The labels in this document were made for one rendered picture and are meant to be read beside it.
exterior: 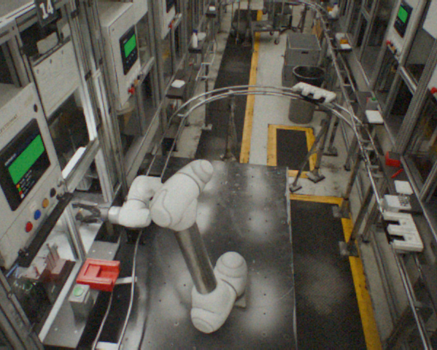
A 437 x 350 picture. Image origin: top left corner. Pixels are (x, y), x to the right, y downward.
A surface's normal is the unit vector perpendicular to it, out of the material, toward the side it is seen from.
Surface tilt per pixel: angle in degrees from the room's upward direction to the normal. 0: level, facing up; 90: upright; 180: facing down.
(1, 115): 90
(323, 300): 0
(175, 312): 0
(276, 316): 0
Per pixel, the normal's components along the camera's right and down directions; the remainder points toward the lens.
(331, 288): 0.03, -0.78
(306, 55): -0.09, 0.64
